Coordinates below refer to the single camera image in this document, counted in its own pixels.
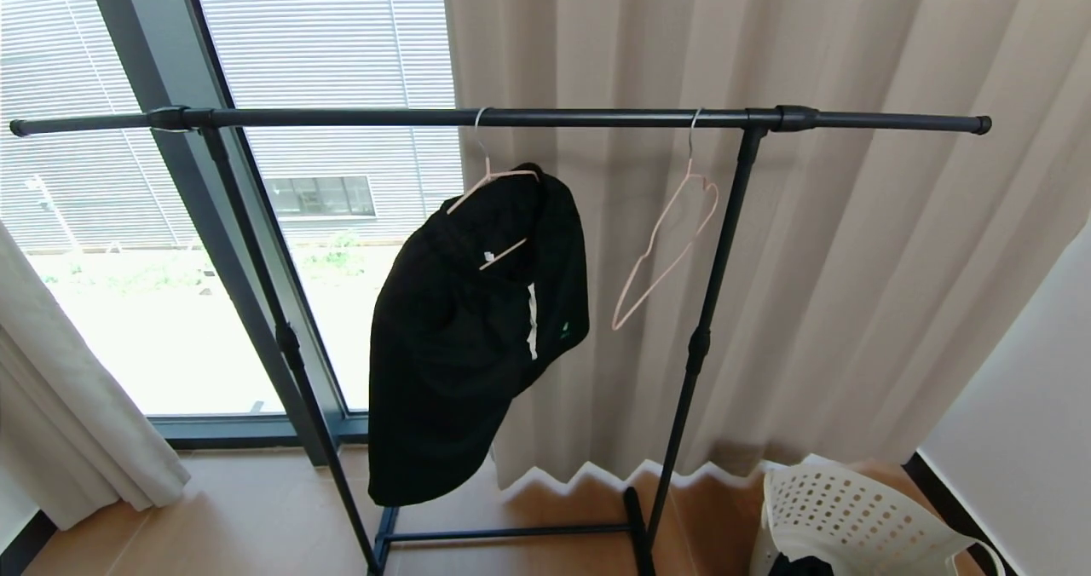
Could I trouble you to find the pink clothes hanger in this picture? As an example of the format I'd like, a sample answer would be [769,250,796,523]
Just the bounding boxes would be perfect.
[610,107,722,333]
[446,107,543,273]

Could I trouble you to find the black shorts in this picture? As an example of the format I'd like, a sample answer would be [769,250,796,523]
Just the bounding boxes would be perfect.
[367,162,592,509]

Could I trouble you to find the black clothes rack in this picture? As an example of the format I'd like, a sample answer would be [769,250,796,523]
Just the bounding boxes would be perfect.
[9,104,994,576]

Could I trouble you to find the white laundry basket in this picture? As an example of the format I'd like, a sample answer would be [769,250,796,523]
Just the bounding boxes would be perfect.
[748,453,1007,576]

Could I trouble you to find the beige curtain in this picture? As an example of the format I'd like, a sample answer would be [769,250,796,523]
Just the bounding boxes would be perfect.
[442,0,1091,493]
[0,221,193,533]

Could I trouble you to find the black garment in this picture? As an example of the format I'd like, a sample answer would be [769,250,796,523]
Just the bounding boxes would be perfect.
[766,551,838,576]

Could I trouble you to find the window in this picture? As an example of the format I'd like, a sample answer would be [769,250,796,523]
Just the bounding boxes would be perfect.
[0,0,466,468]

